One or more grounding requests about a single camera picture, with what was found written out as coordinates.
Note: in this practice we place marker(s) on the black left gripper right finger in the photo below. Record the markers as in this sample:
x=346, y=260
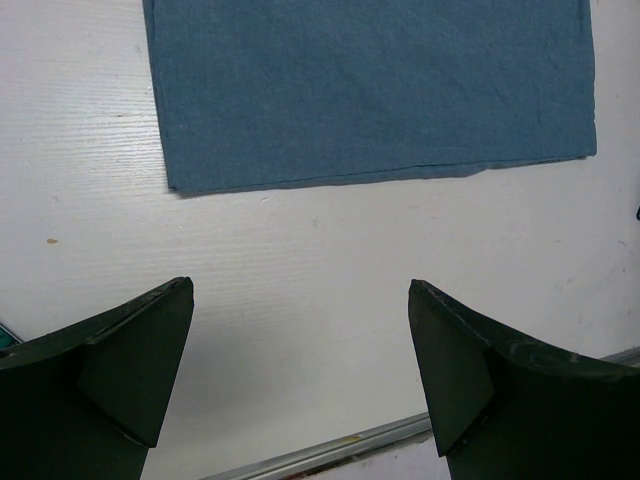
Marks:
x=440, y=324

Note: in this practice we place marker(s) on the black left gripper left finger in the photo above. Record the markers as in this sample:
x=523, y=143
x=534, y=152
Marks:
x=88, y=401

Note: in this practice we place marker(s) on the blue cloth napkin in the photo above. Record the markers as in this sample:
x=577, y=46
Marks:
x=256, y=95

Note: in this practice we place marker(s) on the fork with green handle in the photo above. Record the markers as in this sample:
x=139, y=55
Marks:
x=7, y=338

